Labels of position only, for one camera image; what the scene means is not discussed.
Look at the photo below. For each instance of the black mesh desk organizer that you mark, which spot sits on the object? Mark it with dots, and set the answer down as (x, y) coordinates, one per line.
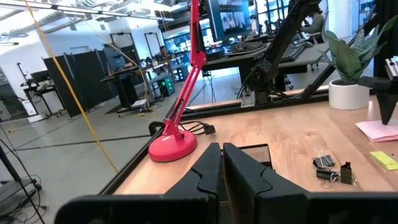
(258, 154)

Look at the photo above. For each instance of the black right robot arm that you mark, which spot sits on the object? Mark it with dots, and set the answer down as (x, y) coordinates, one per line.
(280, 46)

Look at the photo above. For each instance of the teal paper plant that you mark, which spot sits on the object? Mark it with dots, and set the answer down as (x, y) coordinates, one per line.
(348, 96)

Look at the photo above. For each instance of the pink sticky note pad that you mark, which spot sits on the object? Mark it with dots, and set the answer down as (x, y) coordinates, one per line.
(373, 132)

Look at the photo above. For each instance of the black partition panels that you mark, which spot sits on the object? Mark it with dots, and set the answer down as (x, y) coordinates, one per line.
(81, 81)

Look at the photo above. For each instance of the yellow sticky note pad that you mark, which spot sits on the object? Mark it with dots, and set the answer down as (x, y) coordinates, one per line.
(385, 160)

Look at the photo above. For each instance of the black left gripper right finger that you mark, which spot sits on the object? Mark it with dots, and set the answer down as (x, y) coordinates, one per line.
(245, 180)

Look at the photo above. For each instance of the black tripod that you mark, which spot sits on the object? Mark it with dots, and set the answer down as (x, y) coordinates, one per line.
(9, 174)

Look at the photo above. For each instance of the black office desk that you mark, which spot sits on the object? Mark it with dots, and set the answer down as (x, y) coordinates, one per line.
(236, 60)

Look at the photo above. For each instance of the computer tower with green light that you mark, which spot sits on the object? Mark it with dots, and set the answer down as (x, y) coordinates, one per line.
(166, 86)

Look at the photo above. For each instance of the black binder clip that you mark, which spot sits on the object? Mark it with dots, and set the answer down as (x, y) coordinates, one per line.
(325, 174)
(345, 174)
(325, 161)

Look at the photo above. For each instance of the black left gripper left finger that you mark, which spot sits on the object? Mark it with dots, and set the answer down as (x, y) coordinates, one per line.
(205, 177)

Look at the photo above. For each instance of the computer monitor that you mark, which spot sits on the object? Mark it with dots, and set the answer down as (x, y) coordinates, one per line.
(230, 21)

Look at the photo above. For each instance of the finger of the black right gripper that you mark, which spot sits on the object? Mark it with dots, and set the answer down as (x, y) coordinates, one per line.
(387, 102)

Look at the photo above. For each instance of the black keyboard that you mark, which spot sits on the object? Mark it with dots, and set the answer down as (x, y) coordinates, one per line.
(292, 53)

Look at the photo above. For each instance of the red desk lamp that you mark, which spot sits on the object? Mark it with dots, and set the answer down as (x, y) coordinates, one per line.
(172, 146)

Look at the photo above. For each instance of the person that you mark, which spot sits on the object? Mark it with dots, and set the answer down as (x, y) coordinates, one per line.
(315, 25)
(162, 51)

